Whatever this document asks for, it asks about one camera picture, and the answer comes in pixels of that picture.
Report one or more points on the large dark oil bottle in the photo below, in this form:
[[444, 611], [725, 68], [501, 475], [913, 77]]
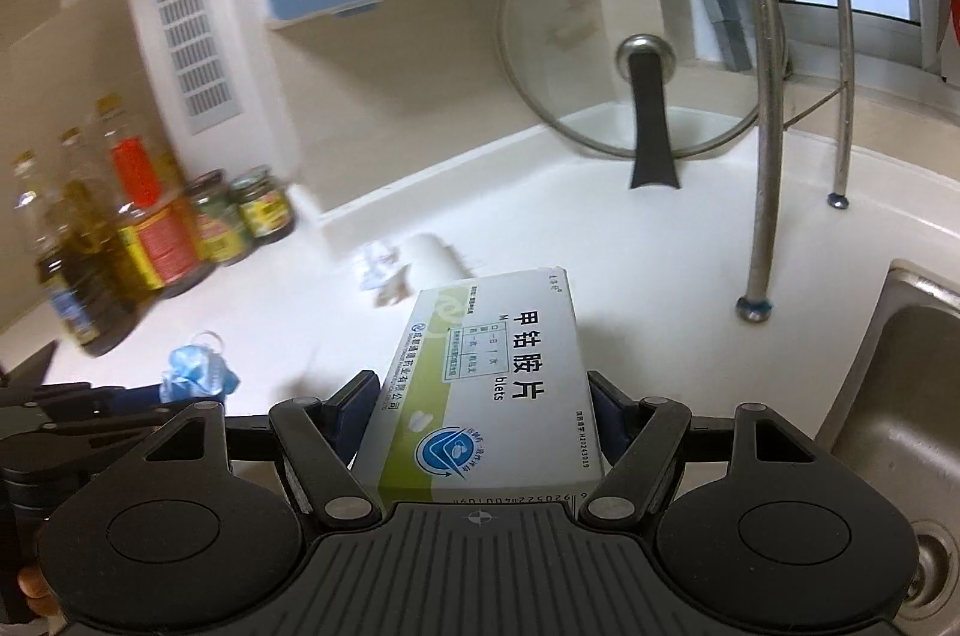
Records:
[[76, 276]]

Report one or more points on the red label sauce jar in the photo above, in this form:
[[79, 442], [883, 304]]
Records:
[[222, 231]]

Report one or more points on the yellow label oil bottle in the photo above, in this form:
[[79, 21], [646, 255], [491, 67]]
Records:
[[157, 227]]

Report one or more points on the stainless steel sink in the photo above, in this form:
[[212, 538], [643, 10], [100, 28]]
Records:
[[895, 422]]

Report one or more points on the blue face mask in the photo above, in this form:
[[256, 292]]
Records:
[[197, 370]]

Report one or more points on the white crumpled tissue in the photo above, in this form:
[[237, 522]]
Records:
[[385, 274]]

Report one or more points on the yellow cap oil bottle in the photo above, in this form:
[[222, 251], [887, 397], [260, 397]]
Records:
[[97, 204]]

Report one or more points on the white green medicine box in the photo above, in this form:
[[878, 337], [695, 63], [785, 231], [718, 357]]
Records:
[[486, 400]]

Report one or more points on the steel dish rack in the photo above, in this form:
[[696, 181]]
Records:
[[795, 43]]

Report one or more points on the small green label jar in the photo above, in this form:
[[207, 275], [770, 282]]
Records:
[[263, 205]]

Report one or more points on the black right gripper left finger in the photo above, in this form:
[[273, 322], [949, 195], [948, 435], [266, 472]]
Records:
[[318, 439]]

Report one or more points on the glass pot lid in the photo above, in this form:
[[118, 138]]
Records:
[[649, 82]]

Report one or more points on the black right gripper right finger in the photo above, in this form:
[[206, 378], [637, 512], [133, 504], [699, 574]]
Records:
[[641, 441]]

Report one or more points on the white wall vent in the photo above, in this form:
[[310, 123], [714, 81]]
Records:
[[199, 69]]

